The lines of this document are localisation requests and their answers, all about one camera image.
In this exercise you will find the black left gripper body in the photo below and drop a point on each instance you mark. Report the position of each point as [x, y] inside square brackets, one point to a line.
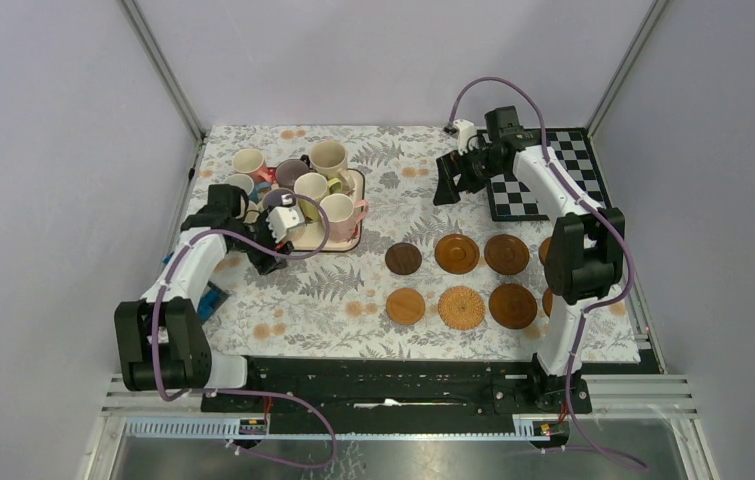
[260, 257]

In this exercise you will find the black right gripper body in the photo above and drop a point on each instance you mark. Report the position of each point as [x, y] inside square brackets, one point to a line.
[475, 168]

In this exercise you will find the black white chessboard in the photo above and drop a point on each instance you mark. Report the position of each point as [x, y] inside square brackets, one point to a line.
[538, 187]

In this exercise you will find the cream tray with black rim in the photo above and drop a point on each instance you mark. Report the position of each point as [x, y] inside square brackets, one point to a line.
[324, 242]

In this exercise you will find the dark walnut coaster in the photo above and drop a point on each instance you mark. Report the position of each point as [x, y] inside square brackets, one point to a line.
[403, 258]

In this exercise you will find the light bamboo coaster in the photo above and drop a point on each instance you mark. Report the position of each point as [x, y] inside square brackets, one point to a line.
[405, 306]

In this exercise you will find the brown ridged wooden coaster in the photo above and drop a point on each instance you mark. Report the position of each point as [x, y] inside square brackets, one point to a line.
[513, 306]

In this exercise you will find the woven rattan coaster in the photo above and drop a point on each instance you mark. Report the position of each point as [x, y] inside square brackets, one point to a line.
[461, 308]

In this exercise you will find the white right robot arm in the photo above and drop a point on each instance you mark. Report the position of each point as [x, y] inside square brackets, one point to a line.
[585, 258]

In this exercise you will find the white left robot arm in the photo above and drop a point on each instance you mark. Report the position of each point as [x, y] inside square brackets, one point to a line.
[161, 342]

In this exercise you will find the white cup green body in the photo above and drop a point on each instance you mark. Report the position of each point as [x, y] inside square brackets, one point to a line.
[252, 213]

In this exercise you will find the lilac cup centre front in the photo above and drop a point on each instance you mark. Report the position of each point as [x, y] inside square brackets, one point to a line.
[279, 197]

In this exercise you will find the white cup pink front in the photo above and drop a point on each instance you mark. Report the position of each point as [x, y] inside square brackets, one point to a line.
[344, 215]

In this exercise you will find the large cream cup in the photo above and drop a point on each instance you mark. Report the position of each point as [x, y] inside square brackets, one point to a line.
[330, 158]

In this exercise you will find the blue block puzzle box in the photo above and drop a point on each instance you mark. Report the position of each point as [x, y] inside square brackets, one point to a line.
[212, 298]

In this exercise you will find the floral tablecloth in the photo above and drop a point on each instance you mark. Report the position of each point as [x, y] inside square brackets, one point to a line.
[334, 305]

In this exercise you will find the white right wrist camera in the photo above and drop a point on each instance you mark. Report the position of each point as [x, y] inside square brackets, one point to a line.
[466, 135]

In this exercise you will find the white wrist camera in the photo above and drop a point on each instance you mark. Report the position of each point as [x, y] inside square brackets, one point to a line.
[466, 135]
[286, 223]

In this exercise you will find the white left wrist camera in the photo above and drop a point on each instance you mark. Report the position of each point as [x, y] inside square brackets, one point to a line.
[286, 223]

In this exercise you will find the white cup blue handle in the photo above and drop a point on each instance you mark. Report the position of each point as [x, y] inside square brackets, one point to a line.
[255, 190]

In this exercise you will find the white cup yellow handle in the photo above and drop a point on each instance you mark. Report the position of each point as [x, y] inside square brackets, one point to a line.
[316, 187]

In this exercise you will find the purple cup dark handle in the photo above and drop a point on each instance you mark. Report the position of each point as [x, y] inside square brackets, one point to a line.
[290, 170]

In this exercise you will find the white cup pink handle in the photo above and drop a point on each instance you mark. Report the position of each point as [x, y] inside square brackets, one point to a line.
[252, 162]

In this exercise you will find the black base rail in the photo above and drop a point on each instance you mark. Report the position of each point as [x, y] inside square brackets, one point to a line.
[401, 396]

